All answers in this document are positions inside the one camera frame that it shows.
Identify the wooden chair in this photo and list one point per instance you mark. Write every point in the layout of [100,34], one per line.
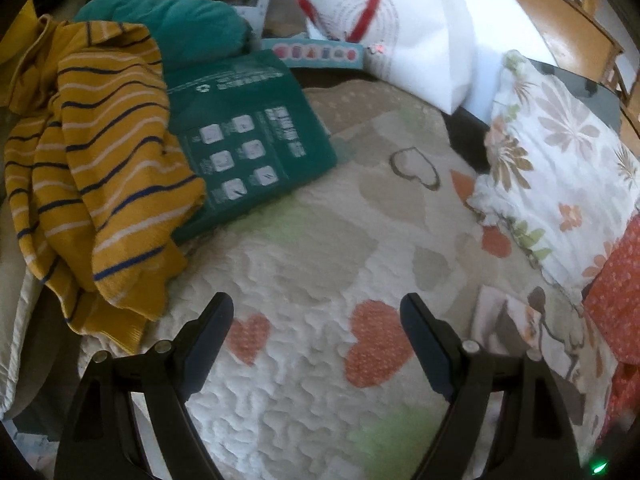
[575,35]

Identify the orange floral cloth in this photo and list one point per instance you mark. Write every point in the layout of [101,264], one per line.
[620,300]

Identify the teal green cloth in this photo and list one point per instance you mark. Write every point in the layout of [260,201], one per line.
[190,25]

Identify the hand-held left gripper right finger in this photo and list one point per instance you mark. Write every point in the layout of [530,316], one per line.
[425,345]

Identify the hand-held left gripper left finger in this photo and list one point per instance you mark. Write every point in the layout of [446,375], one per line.
[210,340]

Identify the grey flat board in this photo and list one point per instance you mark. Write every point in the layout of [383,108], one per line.
[575,90]

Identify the folded white printed garment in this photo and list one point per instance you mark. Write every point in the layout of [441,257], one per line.
[500,310]

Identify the heart print quilt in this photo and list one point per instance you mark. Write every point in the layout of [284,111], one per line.
[310,270]

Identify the yellow striped garment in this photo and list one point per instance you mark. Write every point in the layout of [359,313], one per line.
[100,185]

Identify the floral print pillow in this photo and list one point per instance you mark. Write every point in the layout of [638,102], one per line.
[550,160]

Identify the teal green box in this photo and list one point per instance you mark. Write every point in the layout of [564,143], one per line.
[240,110]

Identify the white paper bag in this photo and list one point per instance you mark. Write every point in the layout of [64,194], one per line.
[425,35]

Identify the black flat object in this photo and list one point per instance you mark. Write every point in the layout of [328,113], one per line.
[465,140]

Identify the light blue box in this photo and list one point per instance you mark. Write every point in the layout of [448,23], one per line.
[310,55]

